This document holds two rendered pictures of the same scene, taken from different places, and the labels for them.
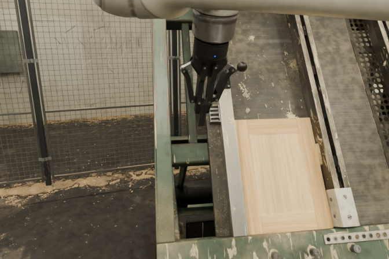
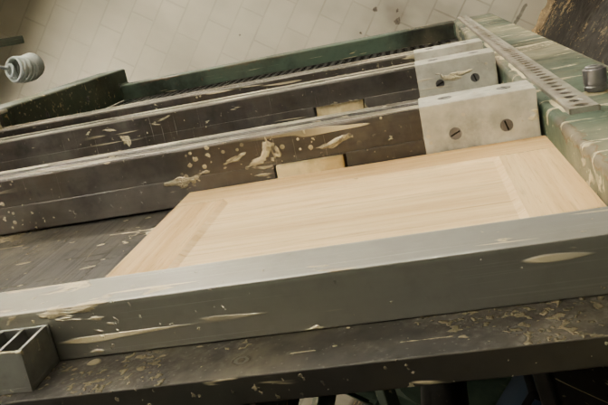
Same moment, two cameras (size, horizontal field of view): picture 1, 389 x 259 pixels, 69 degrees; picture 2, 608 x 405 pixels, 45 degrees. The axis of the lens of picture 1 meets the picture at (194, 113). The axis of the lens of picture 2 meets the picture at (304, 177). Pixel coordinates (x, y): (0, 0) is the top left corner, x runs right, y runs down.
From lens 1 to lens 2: 0.84 m
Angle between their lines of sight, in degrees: 67
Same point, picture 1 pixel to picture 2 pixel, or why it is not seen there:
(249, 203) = not seen: hidden behind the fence
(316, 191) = (430, 161)
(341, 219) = (513, 90)
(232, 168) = (298, 263)
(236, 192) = (420, 244)
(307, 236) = (584, 125)
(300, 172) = (362, 186)
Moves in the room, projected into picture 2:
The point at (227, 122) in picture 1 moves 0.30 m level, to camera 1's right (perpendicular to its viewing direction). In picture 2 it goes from (71, 294) to (200, 154)
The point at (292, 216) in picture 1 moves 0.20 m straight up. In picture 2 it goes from (519, 176) to (318, 85)
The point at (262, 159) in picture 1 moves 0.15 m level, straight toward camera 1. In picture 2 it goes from (290, 240) to (354, 104)
